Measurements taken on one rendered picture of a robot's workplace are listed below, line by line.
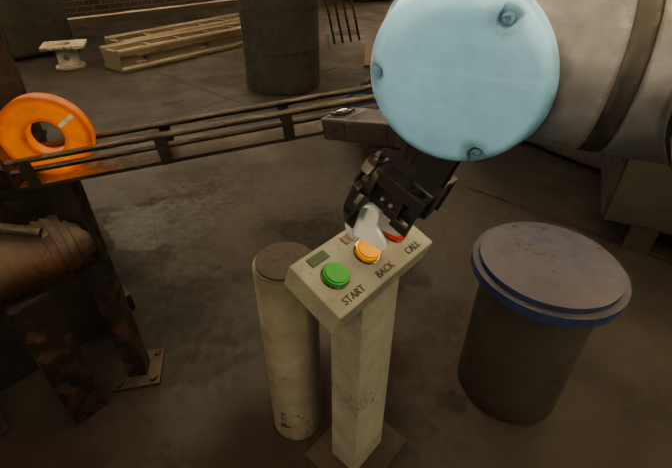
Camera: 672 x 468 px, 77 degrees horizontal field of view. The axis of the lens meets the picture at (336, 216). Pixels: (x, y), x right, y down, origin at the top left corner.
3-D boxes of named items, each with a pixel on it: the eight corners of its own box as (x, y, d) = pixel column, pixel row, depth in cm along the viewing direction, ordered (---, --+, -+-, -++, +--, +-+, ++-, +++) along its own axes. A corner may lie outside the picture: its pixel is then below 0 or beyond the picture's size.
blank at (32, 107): (60, 182, 87) (55, 190, 84) (-18, 126, 78) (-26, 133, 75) (114, 136, 84) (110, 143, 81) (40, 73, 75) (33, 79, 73)
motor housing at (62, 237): (47, 406, 110) (-61, 242, 80) (129, 354, 123) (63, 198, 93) (66, 439, 103) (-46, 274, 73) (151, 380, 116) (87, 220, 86)
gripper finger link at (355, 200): (344, 234, 50) (367, 181, 43) (335, 226, 50) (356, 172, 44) (369, 217, 53) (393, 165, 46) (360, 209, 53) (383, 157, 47)
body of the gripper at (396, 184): (400, 243, 45) (450, 159, 36) (343, 193, 48) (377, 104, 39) (437, 212, 50) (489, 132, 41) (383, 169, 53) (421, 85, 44)
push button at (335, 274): (315, 276, 63) (318, 269, 61) (333, 263, 65) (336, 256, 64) (334, 295, 61) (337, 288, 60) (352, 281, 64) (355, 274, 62)
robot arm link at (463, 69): (663, -7, 15) (624, -67, 23) (353, -28, 18) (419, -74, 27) (570, 198, 21) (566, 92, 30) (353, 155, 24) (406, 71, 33)
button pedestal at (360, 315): (296, 464, 98) (275, 258, 63) (362, 394, 113) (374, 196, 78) (349, 517, 89) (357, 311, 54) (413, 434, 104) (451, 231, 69)
